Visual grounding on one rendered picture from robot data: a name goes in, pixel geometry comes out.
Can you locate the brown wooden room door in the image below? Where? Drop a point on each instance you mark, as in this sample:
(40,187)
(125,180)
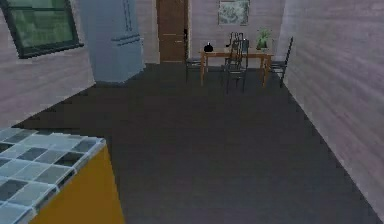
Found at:
(171,31)

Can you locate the dark framed window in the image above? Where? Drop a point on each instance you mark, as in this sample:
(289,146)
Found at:
(40,23)

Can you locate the yellow tiled top counter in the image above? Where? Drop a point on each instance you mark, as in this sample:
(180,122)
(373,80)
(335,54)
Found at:
(50,180)

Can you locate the black round kettle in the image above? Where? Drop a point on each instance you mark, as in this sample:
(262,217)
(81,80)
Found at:
(208,48)

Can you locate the wooden dining table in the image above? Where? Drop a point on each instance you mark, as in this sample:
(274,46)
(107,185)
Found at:
(233,54)

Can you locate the grey fridge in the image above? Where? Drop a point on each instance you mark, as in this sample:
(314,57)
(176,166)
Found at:
(113,43)

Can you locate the black slatted chair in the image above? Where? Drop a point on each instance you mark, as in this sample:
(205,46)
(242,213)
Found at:
(237,63)
(233,37)
(282,63)
(192,63)

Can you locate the green houseplant in pot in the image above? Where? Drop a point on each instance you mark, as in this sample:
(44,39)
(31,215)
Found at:
(263,39)

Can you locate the framed green wall picture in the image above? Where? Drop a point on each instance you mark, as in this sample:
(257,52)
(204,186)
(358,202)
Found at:
(233,12)

